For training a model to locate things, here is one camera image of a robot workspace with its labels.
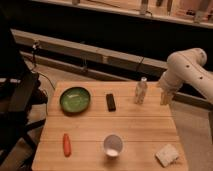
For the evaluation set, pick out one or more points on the black rectangular block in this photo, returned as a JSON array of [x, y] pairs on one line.
[[110, 102]]

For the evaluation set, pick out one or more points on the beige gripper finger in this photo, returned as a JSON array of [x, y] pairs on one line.
[[166, 98]]

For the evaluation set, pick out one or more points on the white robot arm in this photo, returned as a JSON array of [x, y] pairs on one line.
[[186, 66]]

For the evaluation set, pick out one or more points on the clear plastic cup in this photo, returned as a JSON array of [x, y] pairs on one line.
[[112, 145]]

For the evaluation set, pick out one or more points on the wooden table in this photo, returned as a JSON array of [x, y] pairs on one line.
[[144, 130]]

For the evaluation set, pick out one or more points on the green bowl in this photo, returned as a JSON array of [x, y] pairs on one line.
[[75, 100]]

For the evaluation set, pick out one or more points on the orange carrot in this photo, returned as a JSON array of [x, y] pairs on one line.
[[66, 145]]

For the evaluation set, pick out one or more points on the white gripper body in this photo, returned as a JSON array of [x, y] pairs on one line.
[[170, 82]]

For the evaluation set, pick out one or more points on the beige sponge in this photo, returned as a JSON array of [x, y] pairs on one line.
[[167, 155]]

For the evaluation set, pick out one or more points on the clear plastic bottle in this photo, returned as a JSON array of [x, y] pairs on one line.
[[140, 91]]

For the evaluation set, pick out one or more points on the black office chair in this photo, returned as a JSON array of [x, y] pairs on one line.
[[19, 91]]

